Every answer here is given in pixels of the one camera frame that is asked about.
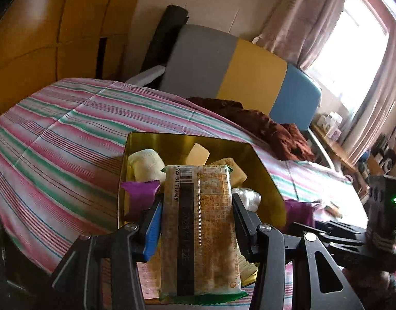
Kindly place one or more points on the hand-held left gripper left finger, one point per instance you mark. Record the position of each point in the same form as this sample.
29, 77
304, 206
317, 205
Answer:
152, 229

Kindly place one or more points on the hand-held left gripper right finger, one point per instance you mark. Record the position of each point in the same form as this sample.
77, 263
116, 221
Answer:
241, 229

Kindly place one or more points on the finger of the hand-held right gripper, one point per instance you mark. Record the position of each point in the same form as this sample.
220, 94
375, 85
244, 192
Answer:
356, 255
340, 231

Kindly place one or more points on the white plastic ball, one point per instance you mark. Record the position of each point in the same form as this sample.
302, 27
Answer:
249, 197

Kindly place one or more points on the purple packet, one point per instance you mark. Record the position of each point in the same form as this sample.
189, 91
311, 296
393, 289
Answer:
299, 211
141, 192

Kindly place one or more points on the brown green-edged snack packet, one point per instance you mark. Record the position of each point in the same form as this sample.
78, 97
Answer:
201, 232

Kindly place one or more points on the yellow sponge block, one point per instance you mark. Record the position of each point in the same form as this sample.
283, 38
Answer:
198, 153
235, 171

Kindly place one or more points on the cream white roll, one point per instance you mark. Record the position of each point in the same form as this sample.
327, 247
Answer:
146, 166

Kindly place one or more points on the gold box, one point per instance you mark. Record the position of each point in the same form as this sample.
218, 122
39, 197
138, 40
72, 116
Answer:
172, 145

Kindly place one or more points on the pink packet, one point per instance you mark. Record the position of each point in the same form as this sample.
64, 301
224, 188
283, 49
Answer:
149, 281

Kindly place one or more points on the cluttered wooden shelf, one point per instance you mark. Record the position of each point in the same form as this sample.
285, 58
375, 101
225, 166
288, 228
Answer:
378, 158

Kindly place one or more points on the wooden desk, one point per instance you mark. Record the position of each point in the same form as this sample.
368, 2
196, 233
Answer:
336, 150

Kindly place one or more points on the pale purple box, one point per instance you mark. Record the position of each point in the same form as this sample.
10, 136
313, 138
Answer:
335, 134

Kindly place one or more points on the rust brown blanket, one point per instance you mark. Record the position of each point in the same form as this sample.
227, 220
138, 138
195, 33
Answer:
265, 126

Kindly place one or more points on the white carton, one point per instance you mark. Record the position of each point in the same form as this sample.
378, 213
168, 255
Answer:
327, 121

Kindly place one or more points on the pink checked curtain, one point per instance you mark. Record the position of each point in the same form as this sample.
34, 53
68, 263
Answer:
375, 103
301, 16

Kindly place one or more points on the window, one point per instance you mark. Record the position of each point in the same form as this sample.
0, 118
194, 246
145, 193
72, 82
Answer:
349, 48

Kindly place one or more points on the black rolled mat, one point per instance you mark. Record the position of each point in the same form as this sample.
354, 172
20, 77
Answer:
165, 35

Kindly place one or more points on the wooden wardrobe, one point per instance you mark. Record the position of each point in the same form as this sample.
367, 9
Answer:
56, 22

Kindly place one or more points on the white wall plug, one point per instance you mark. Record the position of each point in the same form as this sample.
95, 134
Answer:
256, 39

